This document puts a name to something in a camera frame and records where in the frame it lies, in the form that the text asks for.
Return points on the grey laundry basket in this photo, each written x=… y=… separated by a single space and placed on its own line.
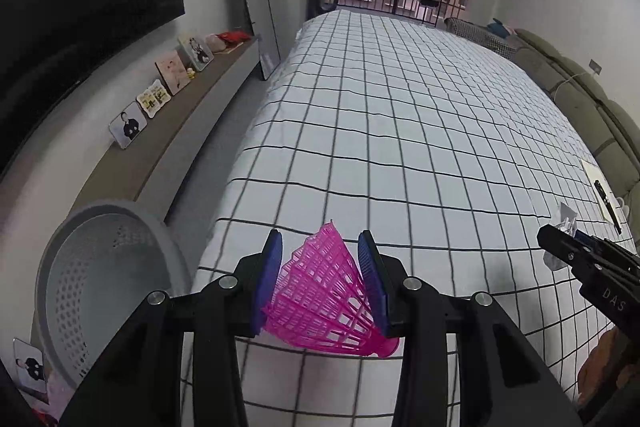
x=96 y=269

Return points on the portrait photo frame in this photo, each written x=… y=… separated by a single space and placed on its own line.
x=127 y=125

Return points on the pink plastic shuttlecock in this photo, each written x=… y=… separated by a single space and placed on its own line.
x=319 y=302

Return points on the checked pillow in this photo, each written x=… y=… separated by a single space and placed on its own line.
x=479 y=35

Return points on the pink picture frame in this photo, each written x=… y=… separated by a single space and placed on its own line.
x=173 y=72

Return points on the red cloth on shelf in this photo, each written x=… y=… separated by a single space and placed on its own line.
x=233 y=38

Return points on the black white grid bedsheet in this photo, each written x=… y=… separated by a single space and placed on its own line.
x=447 y=152

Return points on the cartoon photo frame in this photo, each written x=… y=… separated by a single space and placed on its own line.
x=153 y=98

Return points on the black pen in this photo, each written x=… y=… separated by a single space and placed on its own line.
x=608 y=206

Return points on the cream paper notebook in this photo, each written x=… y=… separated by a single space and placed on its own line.
x=594 y=173

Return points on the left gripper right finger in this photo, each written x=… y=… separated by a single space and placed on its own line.
x=383 y=279

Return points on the person right hand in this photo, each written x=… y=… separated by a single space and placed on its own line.
x=598 y=365

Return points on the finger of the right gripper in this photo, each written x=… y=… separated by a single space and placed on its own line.
x=563 y=248
x=608 y=247

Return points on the olive green sofa headboard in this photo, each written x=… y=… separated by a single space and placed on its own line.
x=608 y=131

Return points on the grey low shelf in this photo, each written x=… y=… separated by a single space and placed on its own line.
x=151 y=169

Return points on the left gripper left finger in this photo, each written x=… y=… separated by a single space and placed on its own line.
x=257 y=275

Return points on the couple photo frame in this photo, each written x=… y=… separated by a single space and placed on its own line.
x=197 y=50

